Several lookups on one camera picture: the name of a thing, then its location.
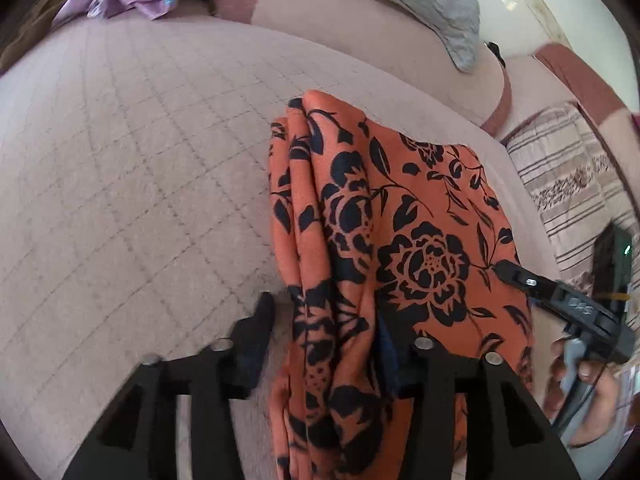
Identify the person's right hand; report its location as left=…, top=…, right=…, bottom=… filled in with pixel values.
left=542, top=339, right=624, bottom=449

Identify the brown cloth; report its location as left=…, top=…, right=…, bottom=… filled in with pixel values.
left=0, top=0, right=68, bottom=63

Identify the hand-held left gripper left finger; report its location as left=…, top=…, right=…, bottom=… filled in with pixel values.
left=62, top=291, right=276, bottom=480

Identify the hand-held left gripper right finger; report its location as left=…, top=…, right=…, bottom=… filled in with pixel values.
left=377, top=317, right=581, bottom=480

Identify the orange black floral garment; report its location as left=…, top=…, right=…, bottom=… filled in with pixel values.
left=267, top=90, right=537, bottom=480

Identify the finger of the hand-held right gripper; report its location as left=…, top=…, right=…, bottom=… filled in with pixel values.
left=492, top=260, right=563, bottom=308

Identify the pink sofa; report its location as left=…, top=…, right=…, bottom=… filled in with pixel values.
left=0, top=0, right=640, bottom=480

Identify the grey pillow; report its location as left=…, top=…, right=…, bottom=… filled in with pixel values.
left=304, top=0, right=482, bottom=73

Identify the striped beige cushion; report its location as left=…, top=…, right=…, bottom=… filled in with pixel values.
left=504, top=102, right=640, bottom=306

